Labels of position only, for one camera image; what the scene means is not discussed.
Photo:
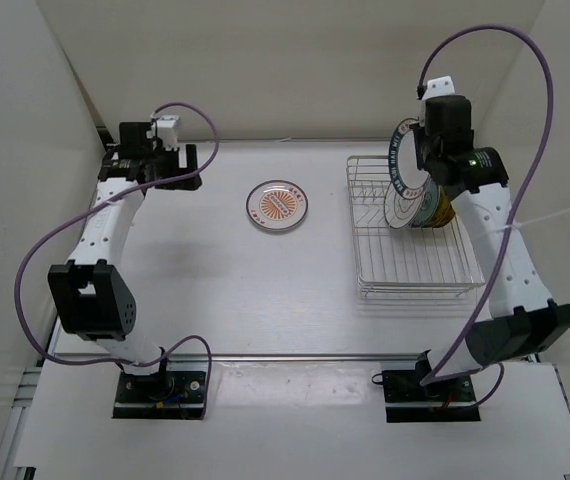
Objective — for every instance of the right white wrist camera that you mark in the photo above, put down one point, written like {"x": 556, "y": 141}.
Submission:
{"x": 442, "y": 86}

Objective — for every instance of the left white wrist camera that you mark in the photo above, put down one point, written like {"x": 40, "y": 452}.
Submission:
{"x": 164, "y": 131}

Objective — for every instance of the aluminium table rail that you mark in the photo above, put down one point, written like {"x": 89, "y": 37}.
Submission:
{"x": 258, "y": 358}

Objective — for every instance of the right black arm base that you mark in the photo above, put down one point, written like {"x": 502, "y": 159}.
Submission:
{"x": 406, "y": 402}

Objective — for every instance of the light blue patterned plate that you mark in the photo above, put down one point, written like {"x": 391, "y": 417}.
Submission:
{"x": 428, "y": 206}

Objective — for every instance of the orange sunburst white plate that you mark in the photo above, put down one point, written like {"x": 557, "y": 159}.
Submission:
{"x": 277, "y": 206}

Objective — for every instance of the white plate teal line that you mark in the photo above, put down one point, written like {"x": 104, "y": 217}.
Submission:
{"x": 400, "y": 211}

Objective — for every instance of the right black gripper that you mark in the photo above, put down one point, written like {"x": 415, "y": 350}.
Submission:
{"x": 419, "y": 134}

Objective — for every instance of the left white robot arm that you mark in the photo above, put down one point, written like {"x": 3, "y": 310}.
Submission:
{"x": 92, "y": 299}

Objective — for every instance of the yellow patterned plate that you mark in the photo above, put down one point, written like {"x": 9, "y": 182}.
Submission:
{"x": 449, "y": 212}
{"x": 435, "y": 219}

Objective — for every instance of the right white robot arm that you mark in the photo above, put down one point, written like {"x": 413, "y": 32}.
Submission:
{"x": 516, "y": 315}

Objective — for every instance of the dark blue rim plate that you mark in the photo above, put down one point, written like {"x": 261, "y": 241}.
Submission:
{"x": 405, "y": 179}

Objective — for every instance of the metal wire dish rack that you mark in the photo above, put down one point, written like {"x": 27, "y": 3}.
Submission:
{"x": 403, "y": 264}

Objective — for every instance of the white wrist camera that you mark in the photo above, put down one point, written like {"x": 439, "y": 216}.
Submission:
{"x": 164, "y": 131}
{"x": 442, "y": 86}

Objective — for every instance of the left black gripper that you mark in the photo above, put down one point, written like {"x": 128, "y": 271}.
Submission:
{"x": 189, "y": 183}

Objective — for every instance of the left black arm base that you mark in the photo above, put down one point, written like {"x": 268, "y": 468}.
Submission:
{"x": 174, "y": 392}

